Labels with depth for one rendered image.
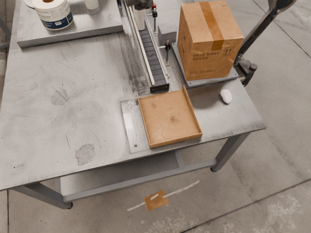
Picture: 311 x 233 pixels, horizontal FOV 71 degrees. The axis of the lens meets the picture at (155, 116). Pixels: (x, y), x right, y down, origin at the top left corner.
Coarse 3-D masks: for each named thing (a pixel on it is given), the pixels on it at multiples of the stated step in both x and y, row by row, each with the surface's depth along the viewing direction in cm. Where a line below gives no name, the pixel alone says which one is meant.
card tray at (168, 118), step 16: (160, 96) 119; (176, 96) 119; (144, 112) 114; (160, 112) 114; (176, 112) 114; (192, 112) 113; (160, 128) 109; (176, 128) 109; (192, 128) 109; (160, 144) 103
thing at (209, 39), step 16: (224, 0) 115; (192, 16) 109; (208, 16) 109; (224, 16) 109; (192, 32) 102; (208, 32) 102; (224, 32) 102; (240, 32) 102; (192, 48) 102; (208, 48) 103; (224, 48) 104; (192, 64) 111; (208, 64) 113; (224, 64) 114
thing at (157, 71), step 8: (128, 8) 158; (136, 32) 139; (144, 32) 139; (144, 40) 135; (144, 48) 132; (152, 48) 132; (152, 56) 128; (152, 64) 125; (160, 64) 125; (152, 72) 122; (160, 72) 122; (160, 80) 119
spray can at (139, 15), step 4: (136, 12) 130; (140, 12) 129; (136, 16) 132; (140, 16) 131; (136, 20) 135; (140, 20) 133; (140, 24) 136; (144, 24) 138; (140, 28) 138; (144, 28) 140
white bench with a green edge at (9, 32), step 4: (0, 16) 213; (0, 20) 212; (0, 24) 215; (4, 24) 216; (4, 28) 219; (8, 28) 224; (8, 32) 224; (8, 36) 227; (0, 44) 234; (4, 44) 234; (8, 44) 235; (0, 48) 236
